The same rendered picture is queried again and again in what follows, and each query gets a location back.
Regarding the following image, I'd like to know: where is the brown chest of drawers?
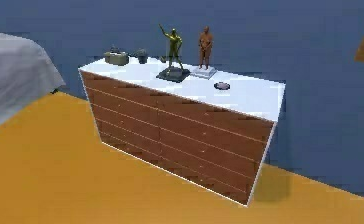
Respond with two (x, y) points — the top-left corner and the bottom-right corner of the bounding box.
(78, 56), (287, 207)

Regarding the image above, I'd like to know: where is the small round dark dish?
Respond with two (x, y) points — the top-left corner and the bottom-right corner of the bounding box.
(213, 81), (231, 91)

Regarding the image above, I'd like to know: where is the green figure statue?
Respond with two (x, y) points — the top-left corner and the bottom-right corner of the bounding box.
(155, 23), (192, 84)

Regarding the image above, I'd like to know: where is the brown figure statue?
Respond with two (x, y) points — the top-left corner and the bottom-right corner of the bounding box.
(189, 25), (218, 81)

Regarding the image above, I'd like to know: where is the olive green box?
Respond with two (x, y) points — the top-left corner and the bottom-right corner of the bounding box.
(103, 45), (130, 67)

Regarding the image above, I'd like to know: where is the grey bed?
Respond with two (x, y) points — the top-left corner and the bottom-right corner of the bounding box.
(0, 30), (67, 133)

